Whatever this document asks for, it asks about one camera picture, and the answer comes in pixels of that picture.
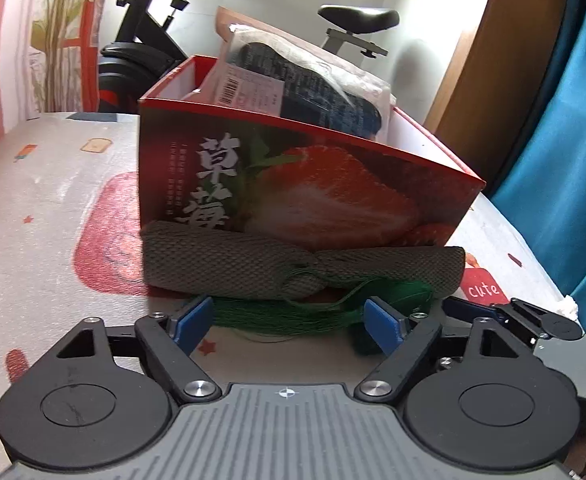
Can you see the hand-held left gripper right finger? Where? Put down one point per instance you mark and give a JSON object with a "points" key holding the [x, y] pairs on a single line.
{"points": [[380, 326]]}

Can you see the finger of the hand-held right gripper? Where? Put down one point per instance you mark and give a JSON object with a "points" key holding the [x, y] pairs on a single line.
{"points": [[473, 309]]}

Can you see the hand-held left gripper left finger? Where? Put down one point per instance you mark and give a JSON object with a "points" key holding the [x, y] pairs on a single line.
{"points": [[193, 324]]}

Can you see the grey mesh cloth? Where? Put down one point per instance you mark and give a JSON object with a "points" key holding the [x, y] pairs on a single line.
{"points": [[223, 260]]}

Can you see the green mesh net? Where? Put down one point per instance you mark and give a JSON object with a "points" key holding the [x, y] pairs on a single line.
{"points": [[283, 316]]}

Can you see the red cardboard box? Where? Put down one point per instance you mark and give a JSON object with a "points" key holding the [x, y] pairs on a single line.
{"points": [[323, 195]]}

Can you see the clear packet of dark cloth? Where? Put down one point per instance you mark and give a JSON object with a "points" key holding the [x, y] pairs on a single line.
{"points": [[313, 85]]}

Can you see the tan paper packet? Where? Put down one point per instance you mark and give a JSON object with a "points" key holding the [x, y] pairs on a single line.
{"points": [[253, 19]]}

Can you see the white tissue scrap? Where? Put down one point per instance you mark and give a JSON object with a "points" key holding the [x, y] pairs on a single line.
{"points": [[568, 306]]}

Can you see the blue cloth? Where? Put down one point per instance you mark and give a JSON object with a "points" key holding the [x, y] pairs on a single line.
{"points": [[563, 160]]}

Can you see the brown wooden panel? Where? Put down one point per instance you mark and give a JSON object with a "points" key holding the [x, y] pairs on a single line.
{"points": [[513, 60]]}

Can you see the black exercise bike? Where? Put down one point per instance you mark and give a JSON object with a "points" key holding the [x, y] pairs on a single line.
{"points": [[133, 55]]}

